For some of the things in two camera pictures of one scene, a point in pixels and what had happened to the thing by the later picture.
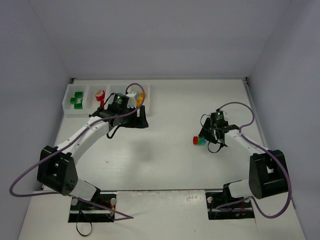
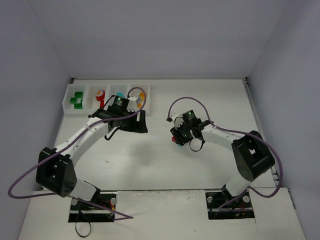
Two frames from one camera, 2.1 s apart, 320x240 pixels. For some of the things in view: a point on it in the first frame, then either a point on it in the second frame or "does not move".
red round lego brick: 100,95 does not move
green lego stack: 73,100 does not move
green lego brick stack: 78,94 does not move
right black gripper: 208,133 to 176,136
